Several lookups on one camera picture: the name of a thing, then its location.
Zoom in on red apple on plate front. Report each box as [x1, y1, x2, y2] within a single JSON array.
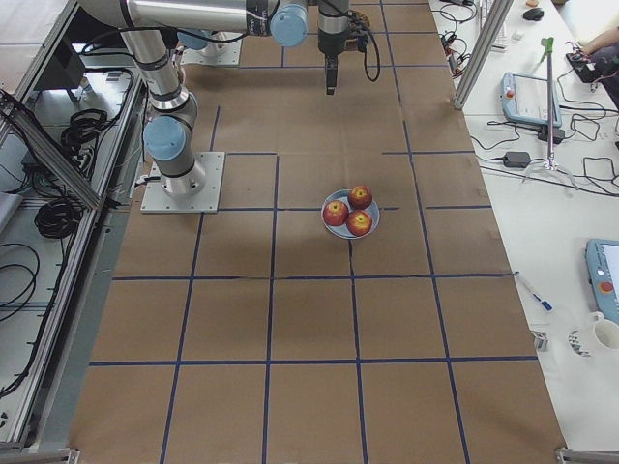
[[345, 210, 373, 237]]

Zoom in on patterned tape roll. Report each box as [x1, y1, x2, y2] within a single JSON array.
[[568, 329, 593, 358]]

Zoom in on red apple on plate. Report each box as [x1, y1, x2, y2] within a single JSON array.
[[322, 200, 349, 227], [347, 185, 373, 210], [345, 210, 373, 237]]

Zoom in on coiled black cables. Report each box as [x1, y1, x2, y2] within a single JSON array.
[[59, 108, 109, 163]]

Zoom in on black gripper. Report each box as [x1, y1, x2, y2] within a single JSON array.
[[324, 53, 339, 96]]

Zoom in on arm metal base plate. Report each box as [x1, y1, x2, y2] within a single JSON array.
[[140, 152, 225, 214], [180, 38, 242, 67]]

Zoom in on white blue pen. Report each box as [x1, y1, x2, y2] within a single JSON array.
[[514, 271, 553, 312]]

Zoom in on black computer mouse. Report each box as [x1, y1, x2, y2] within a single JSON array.
[[522, 7, 545, 21]]

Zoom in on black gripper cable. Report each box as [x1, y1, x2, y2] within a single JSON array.
[[351, 14, 381, 82]]

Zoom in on black power adapter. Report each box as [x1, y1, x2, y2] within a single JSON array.
[[502, 151, 532, 169]]

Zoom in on long reach grabber tool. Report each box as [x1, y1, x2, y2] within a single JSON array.
[[523, 37, 579, 190]]

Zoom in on white mug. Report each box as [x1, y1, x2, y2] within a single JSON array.
[[587, 311, 618, 350]]

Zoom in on red apple on plate left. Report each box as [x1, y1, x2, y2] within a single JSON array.
[[322, 200, 349, 227]]

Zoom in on light blue plate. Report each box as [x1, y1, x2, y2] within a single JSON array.
[[321, 189, 380, 240]]

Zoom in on aluminium side frame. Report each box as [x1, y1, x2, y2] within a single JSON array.
[[1, 1, 145, 456]]

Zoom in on wicker basket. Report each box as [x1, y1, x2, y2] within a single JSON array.
[[345, 10, 370, 52]]

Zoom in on aluminium frame post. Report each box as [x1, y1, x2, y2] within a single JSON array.
[[452, 0, 513, 110]]

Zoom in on teach pendant near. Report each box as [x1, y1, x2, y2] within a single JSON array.
[[585, 239, 618, 323]]

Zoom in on teach pendant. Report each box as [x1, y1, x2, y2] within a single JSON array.
[[500, 72, 548, 126], [585, 239, 618, 323]]

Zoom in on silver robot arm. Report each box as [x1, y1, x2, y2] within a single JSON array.
[[79, 1, 308, 197], [175, 1, 352, 95]]

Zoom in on teach pendant far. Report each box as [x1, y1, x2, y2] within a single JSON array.
[[500, 72, 548, 126]]

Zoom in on red apple on plate back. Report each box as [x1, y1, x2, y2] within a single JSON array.
[[347, 185, 373, 210]]

